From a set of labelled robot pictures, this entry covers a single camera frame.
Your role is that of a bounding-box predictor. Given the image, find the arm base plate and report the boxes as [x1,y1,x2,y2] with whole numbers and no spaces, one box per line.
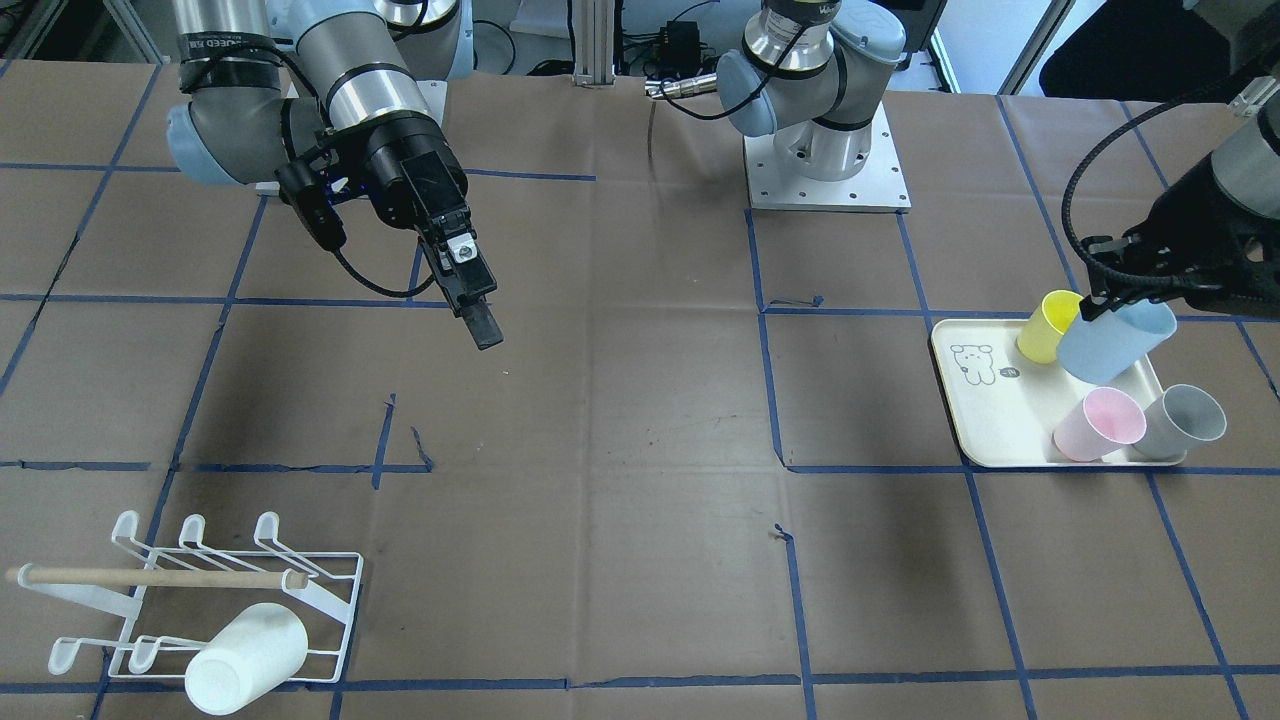
[744,106,913,213]
[253,79,448,197]

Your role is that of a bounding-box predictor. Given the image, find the grey plastic cup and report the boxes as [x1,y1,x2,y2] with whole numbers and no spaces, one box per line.
[1133,384,1228,460]

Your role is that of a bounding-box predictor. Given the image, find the aluminium frame post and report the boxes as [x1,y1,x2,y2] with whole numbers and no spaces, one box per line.
[566,1,622,87]

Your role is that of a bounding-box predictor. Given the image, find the yellow plastic cup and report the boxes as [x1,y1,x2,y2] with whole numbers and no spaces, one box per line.
[1015,290,1083,364]

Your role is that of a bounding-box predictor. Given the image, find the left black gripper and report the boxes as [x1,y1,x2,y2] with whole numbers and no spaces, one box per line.
[1078,155,1279,322]

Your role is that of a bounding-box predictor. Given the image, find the light blue cup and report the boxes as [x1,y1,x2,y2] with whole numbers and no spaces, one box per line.
[1057,301,1178,386]

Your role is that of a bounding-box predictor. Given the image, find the pink plastic cup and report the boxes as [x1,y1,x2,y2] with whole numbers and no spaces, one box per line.
[1052,387,1148,462]

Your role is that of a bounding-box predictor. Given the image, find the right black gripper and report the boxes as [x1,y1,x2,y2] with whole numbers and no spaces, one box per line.
[330,111,506,351]

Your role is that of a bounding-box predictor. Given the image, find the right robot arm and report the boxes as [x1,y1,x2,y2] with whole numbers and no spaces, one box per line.
[166,1,503,348]

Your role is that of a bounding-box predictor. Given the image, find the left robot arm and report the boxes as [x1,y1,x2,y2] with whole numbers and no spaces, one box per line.
[716,1,1279,322]

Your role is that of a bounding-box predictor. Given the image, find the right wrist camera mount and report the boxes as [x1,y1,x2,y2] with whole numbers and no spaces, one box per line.
[274,149,355,252]

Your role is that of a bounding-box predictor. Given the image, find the cream white plastic cup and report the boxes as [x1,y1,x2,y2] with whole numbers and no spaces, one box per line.
[184,603,308,716]

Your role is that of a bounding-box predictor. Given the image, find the cream plastic tray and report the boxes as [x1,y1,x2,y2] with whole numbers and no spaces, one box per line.
[931,318,1189,469]

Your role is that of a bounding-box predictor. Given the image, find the black power adapter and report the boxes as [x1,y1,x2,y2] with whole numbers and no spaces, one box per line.
[657,20,701,67]

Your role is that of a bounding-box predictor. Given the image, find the white wire cup rack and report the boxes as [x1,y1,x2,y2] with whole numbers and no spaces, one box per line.
[5,511,365,684]

